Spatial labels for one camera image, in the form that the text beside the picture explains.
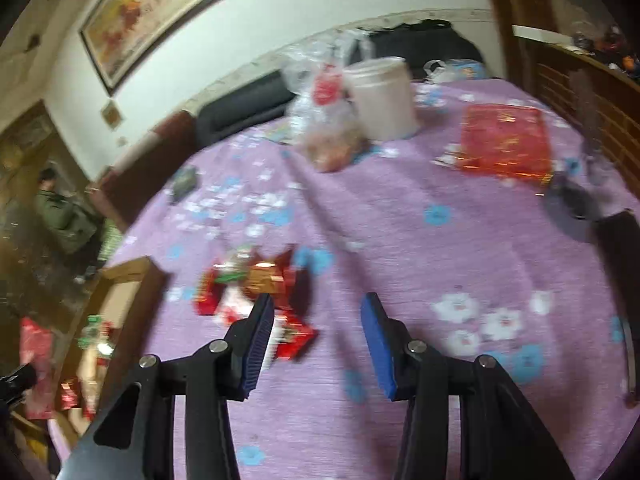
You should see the black wallet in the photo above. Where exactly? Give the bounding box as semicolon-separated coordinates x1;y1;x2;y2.
169;165;198;204

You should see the shallow cardboard box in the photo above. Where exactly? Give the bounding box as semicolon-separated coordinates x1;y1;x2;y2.
47;255;169;466

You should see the wooden cabinet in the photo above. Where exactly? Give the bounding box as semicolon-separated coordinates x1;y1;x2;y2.
475;0;640;203

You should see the white plastic bucket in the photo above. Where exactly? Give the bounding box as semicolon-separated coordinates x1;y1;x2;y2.
341;56;419;142

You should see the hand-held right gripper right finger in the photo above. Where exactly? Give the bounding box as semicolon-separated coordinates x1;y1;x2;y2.
360;291;577;480

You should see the red packet with gold label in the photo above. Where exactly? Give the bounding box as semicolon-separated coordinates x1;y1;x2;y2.
267;312;321;362

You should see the long red snack packet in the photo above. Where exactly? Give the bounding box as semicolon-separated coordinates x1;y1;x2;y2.
19;316;57;420

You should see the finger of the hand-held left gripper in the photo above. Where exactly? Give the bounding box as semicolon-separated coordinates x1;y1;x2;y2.
0;362;39;411

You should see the dark red gold snack packet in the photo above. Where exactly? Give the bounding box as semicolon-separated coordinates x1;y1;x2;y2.
242;245;313;313

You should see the small wall plaque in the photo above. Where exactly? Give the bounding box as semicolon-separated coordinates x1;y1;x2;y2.
99;99;124;131

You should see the clear green snack packet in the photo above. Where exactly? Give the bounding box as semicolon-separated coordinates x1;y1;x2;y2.
220;245;258;271

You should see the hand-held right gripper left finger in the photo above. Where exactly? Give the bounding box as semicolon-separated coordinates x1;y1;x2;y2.
60;291;276;480

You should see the framed wall painting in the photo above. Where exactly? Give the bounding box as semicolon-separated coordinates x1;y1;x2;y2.
78;0;289;97

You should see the black smartphone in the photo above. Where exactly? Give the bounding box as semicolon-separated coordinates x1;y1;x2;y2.
594;209;640;407

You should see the patterned flat booklet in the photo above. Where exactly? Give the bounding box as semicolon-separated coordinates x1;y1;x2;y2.
264;124;302;145

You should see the small red printed snack packet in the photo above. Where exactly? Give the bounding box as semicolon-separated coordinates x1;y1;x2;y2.
194;269;231;317

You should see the black leather sofa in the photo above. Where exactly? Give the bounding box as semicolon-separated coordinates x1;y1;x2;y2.
194;20;485;147

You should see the clear plastic bag of food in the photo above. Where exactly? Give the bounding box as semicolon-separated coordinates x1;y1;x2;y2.
280;30;377;174

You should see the red gold foil bag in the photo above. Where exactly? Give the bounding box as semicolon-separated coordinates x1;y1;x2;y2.
446;102;557;184

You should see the black bag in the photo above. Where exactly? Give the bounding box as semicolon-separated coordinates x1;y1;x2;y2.
385;18;458;41

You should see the white plastic bag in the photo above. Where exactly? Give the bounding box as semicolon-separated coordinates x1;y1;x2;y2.
423;58;489;84

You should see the metal phone stand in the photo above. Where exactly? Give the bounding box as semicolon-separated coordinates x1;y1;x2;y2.
544;67;610;242

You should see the red-brown upholstered chair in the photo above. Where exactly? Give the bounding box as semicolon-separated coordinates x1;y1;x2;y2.
86;109;199;232

